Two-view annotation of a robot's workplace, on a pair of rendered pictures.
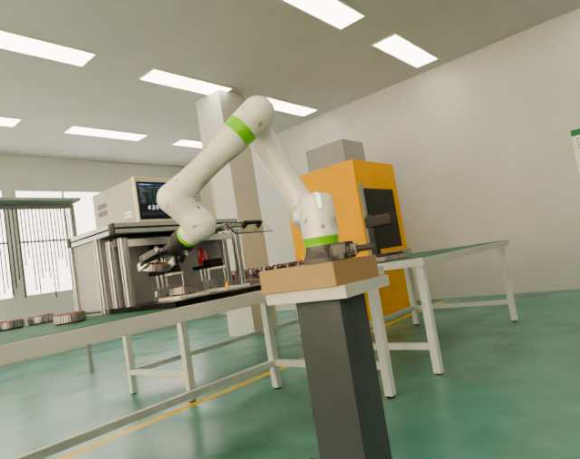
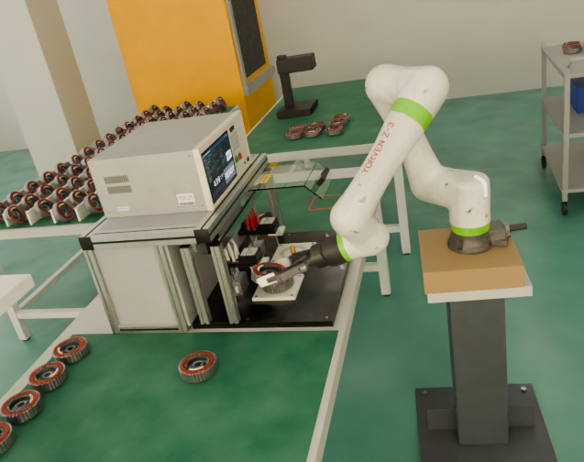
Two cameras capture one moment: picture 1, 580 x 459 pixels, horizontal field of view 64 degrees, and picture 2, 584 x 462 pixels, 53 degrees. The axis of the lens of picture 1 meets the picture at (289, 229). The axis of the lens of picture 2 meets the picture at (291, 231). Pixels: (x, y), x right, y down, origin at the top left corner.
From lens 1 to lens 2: 1.48 m
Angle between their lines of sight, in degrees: 37
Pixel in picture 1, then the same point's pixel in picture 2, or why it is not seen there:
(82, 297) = (123, 309)
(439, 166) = not seen: outside the picture
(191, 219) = (376, 240)
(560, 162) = not seen: outside the picture
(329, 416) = (474, 382)
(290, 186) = (425, 158)
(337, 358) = (492, 336)
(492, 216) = (358, 16)
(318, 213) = (483, 203)
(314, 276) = (499, 278)
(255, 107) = (440, 89)
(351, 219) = (215, 39)
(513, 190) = not seen: outside the picture
